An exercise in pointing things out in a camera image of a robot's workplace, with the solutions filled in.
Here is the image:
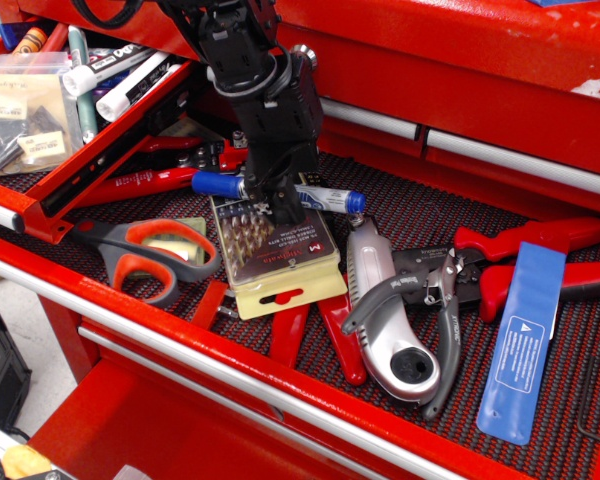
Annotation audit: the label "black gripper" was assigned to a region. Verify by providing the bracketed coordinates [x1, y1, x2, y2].
[224, 47, 323, 225]

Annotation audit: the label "blue and white marker pen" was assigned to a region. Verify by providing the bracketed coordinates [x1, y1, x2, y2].
[191, 172, 366, 214]

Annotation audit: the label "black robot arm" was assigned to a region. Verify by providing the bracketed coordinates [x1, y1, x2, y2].
[159, 1, 324, 225]

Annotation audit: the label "silver drawer lock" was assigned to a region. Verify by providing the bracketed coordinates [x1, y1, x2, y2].
[291, 44, 318, 71]

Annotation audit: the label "open red small drawer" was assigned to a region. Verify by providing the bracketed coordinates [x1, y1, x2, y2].
[0, 39, 196, 244]

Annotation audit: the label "black and red drawer liner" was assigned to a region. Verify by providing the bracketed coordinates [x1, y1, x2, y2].
[0, 109, 600, 480]

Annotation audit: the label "drill bit set case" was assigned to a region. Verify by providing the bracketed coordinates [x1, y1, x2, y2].
[209, 195, 347, 320]

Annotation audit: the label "orange and grey scissors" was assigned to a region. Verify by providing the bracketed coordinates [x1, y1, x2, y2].
[69, 219, 221, 308]

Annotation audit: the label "white marker front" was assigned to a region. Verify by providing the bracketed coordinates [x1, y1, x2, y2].
[96, 51, 182, 122]

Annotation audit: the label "white marker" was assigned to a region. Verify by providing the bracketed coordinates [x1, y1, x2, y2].
[62, 44, 155, 97]
[96, 51, 182, 122]

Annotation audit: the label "red tool chest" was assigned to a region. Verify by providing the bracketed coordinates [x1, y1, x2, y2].
[0, 1, 600, 479]

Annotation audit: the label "teal marker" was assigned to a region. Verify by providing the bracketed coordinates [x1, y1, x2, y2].
[68, 25, 98, 144]

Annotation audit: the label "silver utility knife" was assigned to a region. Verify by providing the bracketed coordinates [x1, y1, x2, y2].
[341, 214, 440, 404]

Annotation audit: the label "white marker rear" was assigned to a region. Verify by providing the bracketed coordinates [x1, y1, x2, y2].
[62, 44, 155, 97]

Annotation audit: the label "clear bag of parts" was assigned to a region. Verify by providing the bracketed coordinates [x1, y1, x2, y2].
[0, 52, 84, 176]

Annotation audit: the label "orange marker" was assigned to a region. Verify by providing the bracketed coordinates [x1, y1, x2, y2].
[12, 26, 48, 55]

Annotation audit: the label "blue plastic strip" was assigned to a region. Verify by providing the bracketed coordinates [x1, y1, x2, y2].
[476, 242, 566, 446]

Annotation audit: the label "yellow sponge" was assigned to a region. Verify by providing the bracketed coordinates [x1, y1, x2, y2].
[2, 445, 53, 479]

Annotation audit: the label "black hex key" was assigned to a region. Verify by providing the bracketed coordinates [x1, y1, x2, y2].
[576, 356, 600, 443]

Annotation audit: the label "red wire stripper tool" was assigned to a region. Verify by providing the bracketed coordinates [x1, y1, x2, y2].
[77, 136, 247, 207]

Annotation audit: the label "grey handled cutters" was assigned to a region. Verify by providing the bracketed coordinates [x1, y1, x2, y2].
[340, 248, 465, 422]

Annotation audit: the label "red handled crimping pliers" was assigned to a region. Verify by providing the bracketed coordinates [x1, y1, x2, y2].
[393, 217, 600, 323]

